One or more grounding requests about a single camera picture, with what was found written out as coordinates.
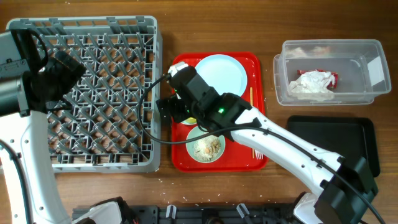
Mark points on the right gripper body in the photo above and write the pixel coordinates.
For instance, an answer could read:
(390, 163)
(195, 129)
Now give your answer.
(180, 109)

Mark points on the yellow plastic cup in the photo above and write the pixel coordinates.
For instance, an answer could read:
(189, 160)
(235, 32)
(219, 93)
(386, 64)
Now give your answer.
(191, 120)

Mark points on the white napkin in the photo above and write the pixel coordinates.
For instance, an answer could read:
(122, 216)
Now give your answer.
(312, 86)

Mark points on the red snack wrapper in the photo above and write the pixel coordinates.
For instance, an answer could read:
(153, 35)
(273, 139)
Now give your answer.
(331, 86)

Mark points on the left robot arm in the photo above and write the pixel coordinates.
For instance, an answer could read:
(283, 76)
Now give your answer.
(28, 83)

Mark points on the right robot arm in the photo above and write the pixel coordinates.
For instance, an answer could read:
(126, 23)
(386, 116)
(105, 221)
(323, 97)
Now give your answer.
(341, 189)

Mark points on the grey dishwasher rack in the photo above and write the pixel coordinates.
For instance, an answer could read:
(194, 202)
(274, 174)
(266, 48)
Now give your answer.
(109, 121)

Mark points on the light blue small bowl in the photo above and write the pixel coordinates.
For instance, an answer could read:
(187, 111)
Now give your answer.
(185, 123)

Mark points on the green bowl with food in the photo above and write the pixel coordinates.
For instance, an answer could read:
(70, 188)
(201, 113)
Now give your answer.
(206, 150)

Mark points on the large light blue plate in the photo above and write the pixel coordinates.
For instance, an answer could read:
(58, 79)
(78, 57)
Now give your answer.
(224, 73)

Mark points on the wooden chopstick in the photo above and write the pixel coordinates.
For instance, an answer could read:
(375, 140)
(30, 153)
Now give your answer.
(251, 102)

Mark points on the red plastic tray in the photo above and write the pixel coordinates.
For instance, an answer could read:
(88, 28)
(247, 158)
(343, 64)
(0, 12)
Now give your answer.
(235, 157)

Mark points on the white plastic fork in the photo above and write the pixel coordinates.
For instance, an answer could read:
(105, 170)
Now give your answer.
(258, 155)

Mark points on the black plastic tray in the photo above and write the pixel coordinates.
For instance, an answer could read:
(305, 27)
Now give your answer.
(348, 136)

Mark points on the clear plastic bin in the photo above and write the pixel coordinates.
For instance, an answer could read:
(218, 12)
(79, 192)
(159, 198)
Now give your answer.
(360, 65)

